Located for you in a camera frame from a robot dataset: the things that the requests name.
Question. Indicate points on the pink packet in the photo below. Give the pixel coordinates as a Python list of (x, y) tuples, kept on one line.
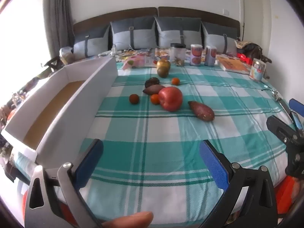
[(133, 61)]

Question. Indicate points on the large red apple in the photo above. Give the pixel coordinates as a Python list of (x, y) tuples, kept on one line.
[(170, 99)]

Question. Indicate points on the yellow round fruit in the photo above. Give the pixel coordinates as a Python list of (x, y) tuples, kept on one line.
[(163, 63)]

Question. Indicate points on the brown sweet potato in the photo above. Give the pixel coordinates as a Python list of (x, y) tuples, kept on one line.
[(154, 89)]

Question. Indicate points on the teal plaid bedsheet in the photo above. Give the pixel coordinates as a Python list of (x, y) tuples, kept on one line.
[(166, 135)]

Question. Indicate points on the white booklet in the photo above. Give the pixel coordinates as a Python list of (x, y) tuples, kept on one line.
[(149, 60)]

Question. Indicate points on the red flat packet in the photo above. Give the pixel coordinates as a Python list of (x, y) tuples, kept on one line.
[(244, 58)]

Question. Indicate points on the beige patterned cloth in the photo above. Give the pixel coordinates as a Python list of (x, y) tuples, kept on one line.
[(239, 44)]

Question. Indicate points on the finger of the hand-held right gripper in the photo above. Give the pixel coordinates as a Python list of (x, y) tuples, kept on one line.
[(296, 105), (280, 128)]

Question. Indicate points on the small orange tangerine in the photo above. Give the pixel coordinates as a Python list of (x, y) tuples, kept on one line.
[(134, 98), (155, 99), (175, 81)]

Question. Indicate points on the dark brown round fruit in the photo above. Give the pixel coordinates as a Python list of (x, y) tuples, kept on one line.
[(152, 82)]

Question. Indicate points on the orange book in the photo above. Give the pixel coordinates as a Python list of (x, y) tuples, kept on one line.
[(234, 66)]

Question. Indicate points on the green round fruit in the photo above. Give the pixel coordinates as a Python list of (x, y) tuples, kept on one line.
[(163, 72)]

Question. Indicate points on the white cardboard box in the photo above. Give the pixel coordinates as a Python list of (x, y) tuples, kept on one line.
[(71, 114)]

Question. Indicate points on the reddish sweet potato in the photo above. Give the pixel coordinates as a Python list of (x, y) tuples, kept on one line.
[(201, 110)]

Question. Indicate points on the clear jar with black lid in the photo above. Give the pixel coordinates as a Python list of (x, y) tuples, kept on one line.
[(177, 54)]

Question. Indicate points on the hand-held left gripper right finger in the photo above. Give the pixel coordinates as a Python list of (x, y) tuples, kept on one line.
[(215, 163)]

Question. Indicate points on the white can with orange label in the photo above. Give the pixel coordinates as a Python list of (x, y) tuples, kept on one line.
[(196, 55), (210, 55)]

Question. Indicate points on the white wall socket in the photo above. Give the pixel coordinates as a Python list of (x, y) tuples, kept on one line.
[(226, 11)]

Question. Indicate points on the small printed tin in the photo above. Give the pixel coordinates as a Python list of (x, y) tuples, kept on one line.
[(257, 69)]

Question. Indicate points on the orange red cloth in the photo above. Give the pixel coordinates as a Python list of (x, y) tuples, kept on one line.
[(287, 194)]

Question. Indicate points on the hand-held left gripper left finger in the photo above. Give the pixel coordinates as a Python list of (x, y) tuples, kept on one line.
[(90, 161)]

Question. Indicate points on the clear plastic bag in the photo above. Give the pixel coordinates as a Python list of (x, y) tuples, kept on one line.
[(66, 54)]

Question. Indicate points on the dark bag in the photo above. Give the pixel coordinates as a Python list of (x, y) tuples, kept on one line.
[(253, 49)]

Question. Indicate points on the grey curtain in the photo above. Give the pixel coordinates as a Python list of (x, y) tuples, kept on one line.
[(59, 14)]

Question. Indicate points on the grey two-tone pillow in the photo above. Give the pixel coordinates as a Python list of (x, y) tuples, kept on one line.
[(89, 44), (219, 38), (179, 32), (133, 33)]

